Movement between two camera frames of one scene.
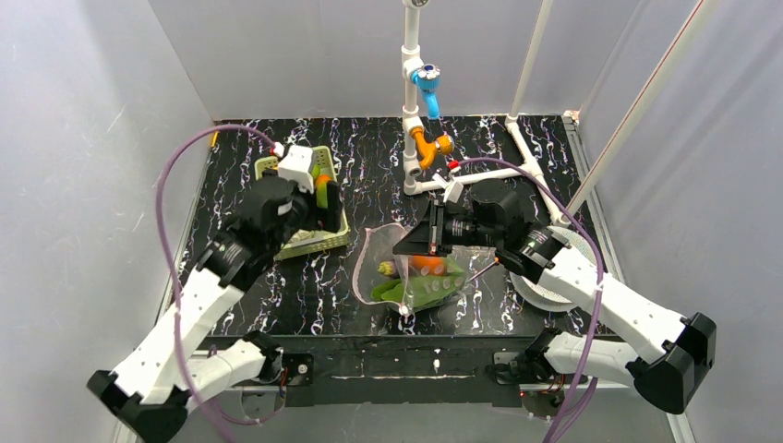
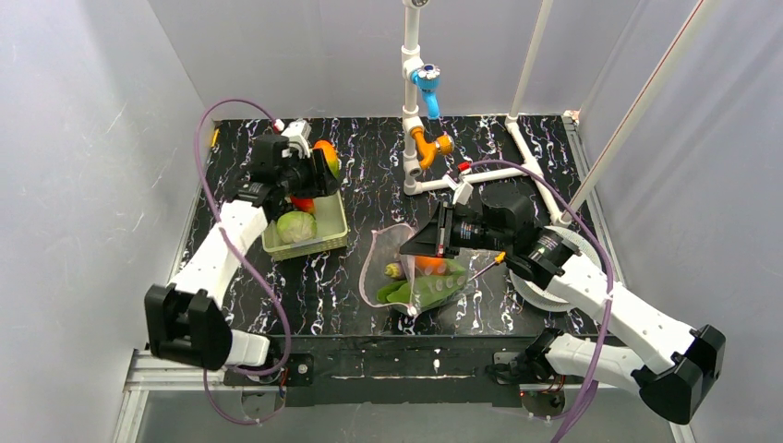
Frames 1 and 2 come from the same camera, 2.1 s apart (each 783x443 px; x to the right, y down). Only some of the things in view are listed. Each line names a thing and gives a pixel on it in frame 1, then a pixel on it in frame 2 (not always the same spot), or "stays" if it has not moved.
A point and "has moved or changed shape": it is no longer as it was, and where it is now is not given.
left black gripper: x=330 y=204 to x=316 y=173
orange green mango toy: x=321 y=187 has moved or changed shape
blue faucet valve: x=427 y=78 stays
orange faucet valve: x=427 y=151 stays
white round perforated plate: x=542 y=297 stays
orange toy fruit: x=427 y=265 stays
